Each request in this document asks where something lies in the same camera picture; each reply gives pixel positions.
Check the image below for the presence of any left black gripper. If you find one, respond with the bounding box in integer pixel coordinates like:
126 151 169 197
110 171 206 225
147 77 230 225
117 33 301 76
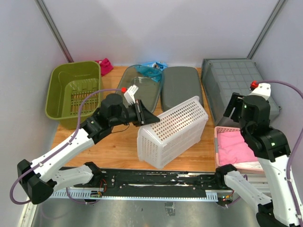
110 99 160 127

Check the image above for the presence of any large grey storage crate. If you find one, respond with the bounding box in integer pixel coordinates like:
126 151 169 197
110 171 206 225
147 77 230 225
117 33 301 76
201 58 282 128

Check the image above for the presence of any white perforated plastic basket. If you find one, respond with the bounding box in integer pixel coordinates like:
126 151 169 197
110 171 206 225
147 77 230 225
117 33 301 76
137 96 208 169

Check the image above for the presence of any translucent teal plastic tub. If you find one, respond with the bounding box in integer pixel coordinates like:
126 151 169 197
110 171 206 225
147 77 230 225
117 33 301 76
118 65 164 113

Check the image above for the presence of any dark grey plastic tub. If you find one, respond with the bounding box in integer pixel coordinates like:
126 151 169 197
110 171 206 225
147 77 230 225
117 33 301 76
160 66 204 112

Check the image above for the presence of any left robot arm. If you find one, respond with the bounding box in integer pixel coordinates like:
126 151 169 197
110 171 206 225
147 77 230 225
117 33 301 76
17 94 160 204

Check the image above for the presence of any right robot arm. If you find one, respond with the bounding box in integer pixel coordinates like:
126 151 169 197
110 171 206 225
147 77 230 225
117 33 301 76
214 93 303 227

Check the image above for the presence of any blue snack packet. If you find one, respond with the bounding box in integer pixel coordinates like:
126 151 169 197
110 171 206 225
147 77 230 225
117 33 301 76
134 61 168 82

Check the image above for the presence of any pink towel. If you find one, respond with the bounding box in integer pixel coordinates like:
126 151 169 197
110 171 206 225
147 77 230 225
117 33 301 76
217 131 258 166

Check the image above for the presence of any magenta cloth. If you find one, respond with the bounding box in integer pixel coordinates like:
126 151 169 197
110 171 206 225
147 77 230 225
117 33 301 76
96 58 114 77

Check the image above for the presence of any pink plastic basket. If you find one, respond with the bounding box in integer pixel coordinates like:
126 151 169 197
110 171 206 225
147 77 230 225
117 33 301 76
214 126 263 174

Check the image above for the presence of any olive green plastic basket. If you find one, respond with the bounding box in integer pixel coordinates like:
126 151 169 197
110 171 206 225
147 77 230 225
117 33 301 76
45 61 103 130

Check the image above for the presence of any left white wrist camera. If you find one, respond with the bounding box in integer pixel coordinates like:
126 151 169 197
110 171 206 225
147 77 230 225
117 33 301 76
124 85 139 105

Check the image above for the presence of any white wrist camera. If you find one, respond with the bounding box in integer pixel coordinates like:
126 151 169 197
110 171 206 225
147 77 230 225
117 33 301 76
249 81 271 100
124 85 139 105

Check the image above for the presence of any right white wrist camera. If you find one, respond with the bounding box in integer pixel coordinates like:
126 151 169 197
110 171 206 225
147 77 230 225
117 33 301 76
249 81 271 100

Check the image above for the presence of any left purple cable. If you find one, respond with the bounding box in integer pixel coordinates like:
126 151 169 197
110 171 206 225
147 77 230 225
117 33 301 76
9 87 126 205

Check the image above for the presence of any purple cable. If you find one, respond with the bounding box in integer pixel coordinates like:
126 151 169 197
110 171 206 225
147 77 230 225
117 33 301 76
9 87 126 205
258 79 303 225

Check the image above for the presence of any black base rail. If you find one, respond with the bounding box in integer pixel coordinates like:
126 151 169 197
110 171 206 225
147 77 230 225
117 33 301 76
52 168 232 202

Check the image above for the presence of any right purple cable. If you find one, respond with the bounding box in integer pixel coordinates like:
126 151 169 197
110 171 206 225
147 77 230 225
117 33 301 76
258 79 303 225

